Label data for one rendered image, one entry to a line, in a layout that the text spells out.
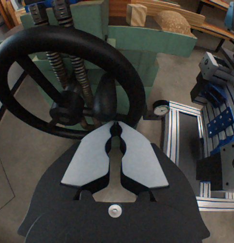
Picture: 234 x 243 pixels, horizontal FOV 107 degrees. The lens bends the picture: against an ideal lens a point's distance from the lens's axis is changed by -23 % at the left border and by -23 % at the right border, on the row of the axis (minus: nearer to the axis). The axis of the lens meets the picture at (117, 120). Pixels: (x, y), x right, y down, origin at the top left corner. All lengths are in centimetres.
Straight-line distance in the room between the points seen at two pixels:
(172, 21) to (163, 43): 6
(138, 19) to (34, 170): 121
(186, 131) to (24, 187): 146
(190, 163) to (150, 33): 85
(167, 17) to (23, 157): 137
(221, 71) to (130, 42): 49
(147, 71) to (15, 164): 132
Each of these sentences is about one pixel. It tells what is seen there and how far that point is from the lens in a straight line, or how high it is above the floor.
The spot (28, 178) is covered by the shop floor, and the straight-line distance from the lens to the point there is 123.
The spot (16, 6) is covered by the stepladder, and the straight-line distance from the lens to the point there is 126.
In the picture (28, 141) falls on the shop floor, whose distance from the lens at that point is 134.
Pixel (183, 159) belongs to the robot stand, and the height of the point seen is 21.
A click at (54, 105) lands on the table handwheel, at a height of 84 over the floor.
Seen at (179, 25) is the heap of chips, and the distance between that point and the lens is 35.
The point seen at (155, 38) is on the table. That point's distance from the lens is 33.
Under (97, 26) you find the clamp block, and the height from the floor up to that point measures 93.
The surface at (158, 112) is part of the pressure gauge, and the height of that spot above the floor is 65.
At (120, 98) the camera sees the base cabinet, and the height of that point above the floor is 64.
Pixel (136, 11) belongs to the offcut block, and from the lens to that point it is 31.
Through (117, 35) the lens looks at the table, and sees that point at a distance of 32.
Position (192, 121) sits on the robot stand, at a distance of 113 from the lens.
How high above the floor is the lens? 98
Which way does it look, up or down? 60 degrees down
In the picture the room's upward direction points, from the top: 4 degrees clockwise
